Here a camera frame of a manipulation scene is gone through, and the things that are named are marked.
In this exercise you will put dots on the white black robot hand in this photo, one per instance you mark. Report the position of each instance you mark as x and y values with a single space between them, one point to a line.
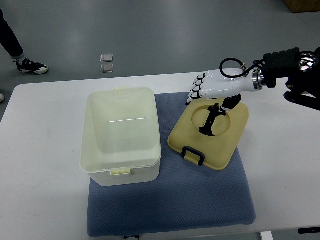
213 85

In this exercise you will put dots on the yellow box lid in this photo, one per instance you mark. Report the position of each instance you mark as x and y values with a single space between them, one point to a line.
204 137

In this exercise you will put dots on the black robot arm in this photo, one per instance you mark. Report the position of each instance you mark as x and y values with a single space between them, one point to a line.
302 68

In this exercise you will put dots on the brown cardboard box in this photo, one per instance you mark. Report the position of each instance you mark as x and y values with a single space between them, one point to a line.
303 6

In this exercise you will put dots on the white storage box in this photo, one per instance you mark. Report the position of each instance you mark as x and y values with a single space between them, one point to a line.
121 141

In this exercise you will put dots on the blue fabric mat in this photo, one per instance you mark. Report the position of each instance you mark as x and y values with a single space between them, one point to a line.
184 196

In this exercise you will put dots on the lower floor plate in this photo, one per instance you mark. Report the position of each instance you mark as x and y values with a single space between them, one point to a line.
106 68

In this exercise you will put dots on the floor plate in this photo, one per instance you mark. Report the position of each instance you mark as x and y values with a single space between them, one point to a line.
106 57
106 68

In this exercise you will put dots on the upper floor plate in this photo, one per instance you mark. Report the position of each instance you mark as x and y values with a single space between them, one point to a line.
106 57

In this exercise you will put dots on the black table control panel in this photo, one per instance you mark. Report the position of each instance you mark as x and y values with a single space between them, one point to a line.
309 230

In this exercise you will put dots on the black white sneaker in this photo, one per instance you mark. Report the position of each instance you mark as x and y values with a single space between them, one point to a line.
25 65

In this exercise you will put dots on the dark trouser leg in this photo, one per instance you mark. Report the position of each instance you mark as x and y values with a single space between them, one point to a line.
9 40

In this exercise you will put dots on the white shoe tip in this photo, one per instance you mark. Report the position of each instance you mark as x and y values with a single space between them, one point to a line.
2 97

